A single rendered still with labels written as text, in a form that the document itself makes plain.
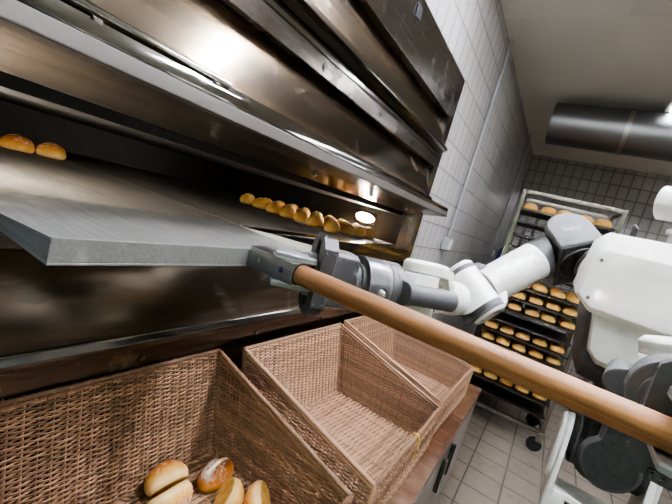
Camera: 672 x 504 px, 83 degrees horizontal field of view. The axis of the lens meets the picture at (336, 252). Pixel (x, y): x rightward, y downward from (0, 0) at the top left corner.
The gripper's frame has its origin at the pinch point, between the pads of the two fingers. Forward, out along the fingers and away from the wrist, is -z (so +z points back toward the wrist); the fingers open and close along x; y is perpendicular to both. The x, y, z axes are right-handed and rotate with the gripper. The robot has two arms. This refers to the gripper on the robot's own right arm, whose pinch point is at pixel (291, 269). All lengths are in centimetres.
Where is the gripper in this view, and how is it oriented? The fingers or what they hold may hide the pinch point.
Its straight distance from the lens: 56.1
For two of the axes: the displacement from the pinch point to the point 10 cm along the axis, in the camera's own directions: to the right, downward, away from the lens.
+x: 2.7, -9.5, -1.3
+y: 3.7, 2.3, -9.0
